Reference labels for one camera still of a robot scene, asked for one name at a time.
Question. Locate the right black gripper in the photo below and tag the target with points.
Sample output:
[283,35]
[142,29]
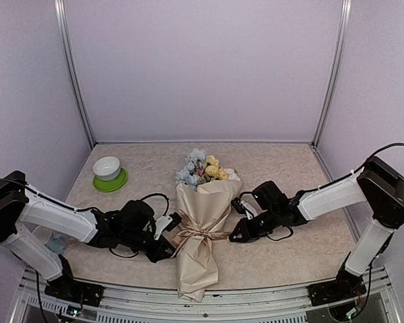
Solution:
[248,235]

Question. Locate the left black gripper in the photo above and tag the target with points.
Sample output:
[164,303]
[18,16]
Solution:
[158,254]

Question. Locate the brown ribbon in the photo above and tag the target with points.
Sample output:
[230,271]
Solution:
[213,230]

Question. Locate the pink wrapping paper sheet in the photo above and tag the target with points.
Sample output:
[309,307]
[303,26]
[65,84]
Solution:
[204,212]

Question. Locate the white fake rose stem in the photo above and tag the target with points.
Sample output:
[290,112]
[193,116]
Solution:
[232,174]

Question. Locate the yellow fake flower stem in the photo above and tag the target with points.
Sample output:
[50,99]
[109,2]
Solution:
[213,171]

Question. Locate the blue fake flower stem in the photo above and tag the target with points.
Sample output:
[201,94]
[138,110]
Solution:
[188,174]

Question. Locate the pink fake rose stem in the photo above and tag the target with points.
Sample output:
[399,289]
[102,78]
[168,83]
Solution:
[201,172]

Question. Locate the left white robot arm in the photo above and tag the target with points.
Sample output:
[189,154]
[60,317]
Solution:
[21,204]

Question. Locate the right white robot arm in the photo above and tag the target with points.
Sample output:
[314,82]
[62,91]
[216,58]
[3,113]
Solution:
[375,183]

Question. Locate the green plate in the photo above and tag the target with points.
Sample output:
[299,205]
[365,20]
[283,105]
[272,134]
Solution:
[113,185]

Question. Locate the white bowl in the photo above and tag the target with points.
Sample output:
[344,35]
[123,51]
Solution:
[107,168]

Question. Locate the light blue mug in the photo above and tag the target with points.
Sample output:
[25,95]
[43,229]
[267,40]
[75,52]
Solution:
[56,243]

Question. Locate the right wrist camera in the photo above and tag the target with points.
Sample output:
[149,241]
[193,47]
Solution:
[244,208]

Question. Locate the front aluminium rail frame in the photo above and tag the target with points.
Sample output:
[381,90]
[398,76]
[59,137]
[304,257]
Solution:
[120,303]

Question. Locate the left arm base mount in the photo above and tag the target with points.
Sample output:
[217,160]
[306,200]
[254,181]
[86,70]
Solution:
[67,288]

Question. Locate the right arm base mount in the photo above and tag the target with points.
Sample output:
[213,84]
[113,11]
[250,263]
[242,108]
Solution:
[344,286]

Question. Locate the right aluminium corner post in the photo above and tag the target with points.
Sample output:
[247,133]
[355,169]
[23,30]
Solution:
[346,6]

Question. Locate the aluminium corner post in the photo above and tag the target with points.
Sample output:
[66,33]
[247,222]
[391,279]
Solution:
[346,6]
[60,13]

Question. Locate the left aluminium corner post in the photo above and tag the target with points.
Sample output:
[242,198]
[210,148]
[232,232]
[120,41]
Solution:
[60,13]

